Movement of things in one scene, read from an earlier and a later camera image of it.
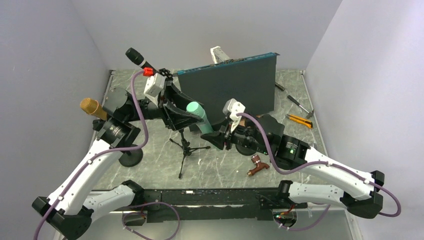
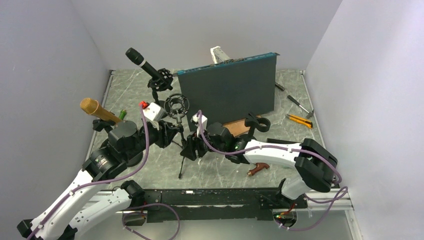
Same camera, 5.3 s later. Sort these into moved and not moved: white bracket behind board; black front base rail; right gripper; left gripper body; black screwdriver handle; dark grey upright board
Moved: left gripper body; right gripper
Not moved: black screwdriver handle; dark grey upright board; black front base rail; white bracket behind board
